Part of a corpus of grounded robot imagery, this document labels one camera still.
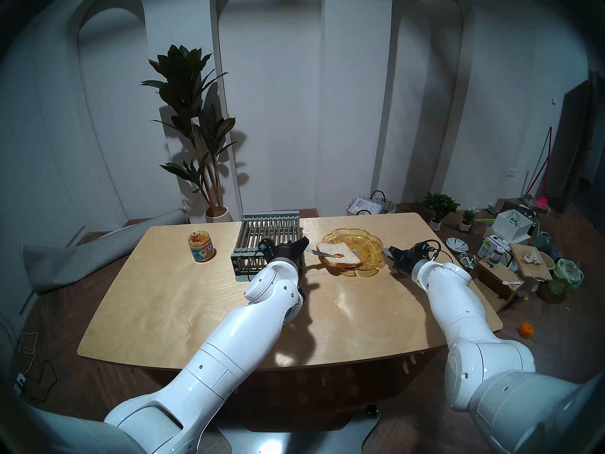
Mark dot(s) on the brown cardboard box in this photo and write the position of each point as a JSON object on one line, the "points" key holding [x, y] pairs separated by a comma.
{"points": [[501, 280]]}

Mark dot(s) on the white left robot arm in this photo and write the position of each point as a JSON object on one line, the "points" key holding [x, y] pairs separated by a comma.
{"points": [[227, 358]]}

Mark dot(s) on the pale green cup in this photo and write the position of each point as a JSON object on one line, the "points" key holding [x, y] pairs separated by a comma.
{"points": [[543, 240]]}

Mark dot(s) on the small bushy potted plant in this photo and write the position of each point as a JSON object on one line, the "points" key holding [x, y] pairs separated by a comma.
{"points": [[442, 205]]}

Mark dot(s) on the tall potted plant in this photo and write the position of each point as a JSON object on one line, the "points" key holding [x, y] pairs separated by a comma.
{"points": [[184, 79]]}

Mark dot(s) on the tiny potted plant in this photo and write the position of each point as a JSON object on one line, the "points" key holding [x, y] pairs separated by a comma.
{"points": [[465, 226]]}

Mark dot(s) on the white open box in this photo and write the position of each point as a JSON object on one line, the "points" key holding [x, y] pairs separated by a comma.
{"points": [[510, 231]]}

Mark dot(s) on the amber glass plate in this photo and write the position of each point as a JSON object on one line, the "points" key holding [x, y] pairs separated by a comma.
{"points": [[366, 249]]}

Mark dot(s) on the white printed card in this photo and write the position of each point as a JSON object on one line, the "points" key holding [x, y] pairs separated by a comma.
{"points": [[366, 206]]}

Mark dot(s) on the grey slatted cutlery rack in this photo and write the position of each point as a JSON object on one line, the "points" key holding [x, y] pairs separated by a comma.
{"points": [[264, 228]]}

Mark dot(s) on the peanut butter jar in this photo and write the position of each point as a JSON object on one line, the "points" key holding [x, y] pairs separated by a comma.
{"points": [[201, 249]]}

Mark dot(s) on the crumpled white tissue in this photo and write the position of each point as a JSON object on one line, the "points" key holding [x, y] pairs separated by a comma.
{"points": [[530, 257]]}

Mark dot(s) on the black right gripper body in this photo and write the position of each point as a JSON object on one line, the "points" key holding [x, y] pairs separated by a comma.
{"points": [[409, 261]]}

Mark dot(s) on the blue patterned bowl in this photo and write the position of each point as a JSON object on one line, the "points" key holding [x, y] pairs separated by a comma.
{"points": [[457, 245]]}

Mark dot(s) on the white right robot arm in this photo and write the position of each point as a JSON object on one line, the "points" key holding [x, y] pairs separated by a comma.
{"points": [[472, 316]]}

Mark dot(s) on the beige bowl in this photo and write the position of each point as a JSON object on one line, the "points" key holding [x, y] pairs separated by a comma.
{"points": [[547, 261]]}

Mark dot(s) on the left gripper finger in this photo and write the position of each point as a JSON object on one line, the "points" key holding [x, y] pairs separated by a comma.
{"points": [[298, 245], [299, 252]]}

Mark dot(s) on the white milk carton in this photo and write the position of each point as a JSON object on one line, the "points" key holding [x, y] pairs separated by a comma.
{"points": [[486, 247]]}

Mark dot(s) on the small steel bowl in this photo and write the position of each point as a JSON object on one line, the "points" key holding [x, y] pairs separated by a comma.
{"points": [[468, 260]]}

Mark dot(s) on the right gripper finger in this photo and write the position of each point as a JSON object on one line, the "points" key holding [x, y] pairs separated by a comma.
{"points": [[390, 254]]}

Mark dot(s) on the slice of white bread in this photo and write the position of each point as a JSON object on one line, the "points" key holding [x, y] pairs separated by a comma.
{"points": [[331, 247]]}

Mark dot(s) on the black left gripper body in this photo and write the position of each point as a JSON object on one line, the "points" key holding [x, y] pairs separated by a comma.
{"points": [[279, 252]]}

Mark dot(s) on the white power strip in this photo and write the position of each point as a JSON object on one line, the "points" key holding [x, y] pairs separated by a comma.
{"points": [[20, 384]]}

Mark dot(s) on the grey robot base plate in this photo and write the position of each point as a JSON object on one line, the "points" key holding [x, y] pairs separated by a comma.
{"points": [[293, 441]]}

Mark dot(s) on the dark door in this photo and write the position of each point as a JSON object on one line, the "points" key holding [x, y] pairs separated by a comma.
{"points": [[579, 141]]}

